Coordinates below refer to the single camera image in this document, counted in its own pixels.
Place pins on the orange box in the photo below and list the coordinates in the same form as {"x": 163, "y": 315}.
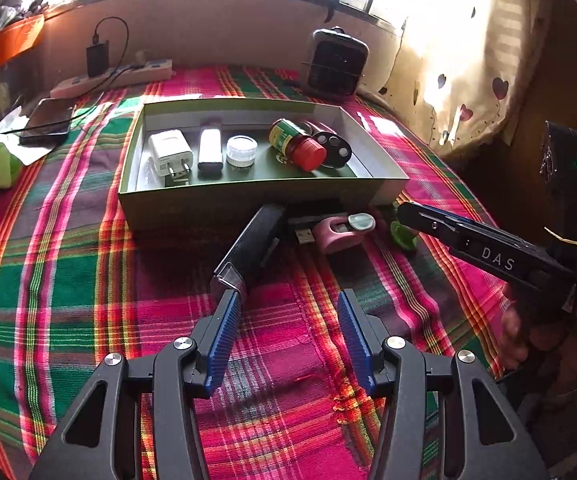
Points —
{"x": 8, "y": 45}

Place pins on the person's right hand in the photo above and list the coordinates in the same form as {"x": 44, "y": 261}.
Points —
{"x": 511, "y": 332}

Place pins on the black power adapter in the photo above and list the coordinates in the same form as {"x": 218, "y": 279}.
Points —
{"x": 98, "y": 60}

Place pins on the red-capped green bottle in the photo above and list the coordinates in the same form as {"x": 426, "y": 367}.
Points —
{"x": 296, "y": 142}

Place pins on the plaid blanket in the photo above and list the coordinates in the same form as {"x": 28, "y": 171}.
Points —
{"x": 93, "y": 260}

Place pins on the white power strip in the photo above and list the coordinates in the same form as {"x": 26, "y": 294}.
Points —
{"x": 118, "y": 77}

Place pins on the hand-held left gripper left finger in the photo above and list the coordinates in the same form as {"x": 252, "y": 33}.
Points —
{"x": 223, "y": 335}

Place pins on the black smartphone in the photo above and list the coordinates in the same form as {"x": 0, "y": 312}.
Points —
{"x": 48, "y": 120}

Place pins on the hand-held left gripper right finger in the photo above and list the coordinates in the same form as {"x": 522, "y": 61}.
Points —
{"x": 356, "y": 340}

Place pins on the black USB adapter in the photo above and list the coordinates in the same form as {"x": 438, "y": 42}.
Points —
{"x": 306, "y": 225}

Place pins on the white plug charger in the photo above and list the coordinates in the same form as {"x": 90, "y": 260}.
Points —
{"x": 168, "y": 152}

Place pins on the green spool with white top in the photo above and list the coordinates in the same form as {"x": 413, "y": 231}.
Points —
{"x": 401, "y": 235}

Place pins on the green cardboard box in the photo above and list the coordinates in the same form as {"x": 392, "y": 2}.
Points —
{"x": 248, "y": 195}

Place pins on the black slim lighter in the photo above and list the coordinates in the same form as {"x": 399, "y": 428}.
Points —
{"x": 251, "y": 250}

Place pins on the black round disc with holes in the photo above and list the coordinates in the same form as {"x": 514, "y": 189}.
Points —
{"x": 334, "y": 152}

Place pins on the black window latch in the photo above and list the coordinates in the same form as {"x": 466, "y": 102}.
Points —
{"x": 336, "y": 2}

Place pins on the white lighter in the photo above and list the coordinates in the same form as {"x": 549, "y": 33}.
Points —
{"x": 209, "y": 152}

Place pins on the cream curtain with hearts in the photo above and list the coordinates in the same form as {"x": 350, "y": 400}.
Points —
{"x": 458, "y": 50}

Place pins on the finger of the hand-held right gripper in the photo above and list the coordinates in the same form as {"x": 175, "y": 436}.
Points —
{"x": 456, "y": 220}
{"x": 418, "y": 217}

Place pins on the small white jar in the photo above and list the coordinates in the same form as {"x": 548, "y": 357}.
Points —
{"x": 241, "y": 152}

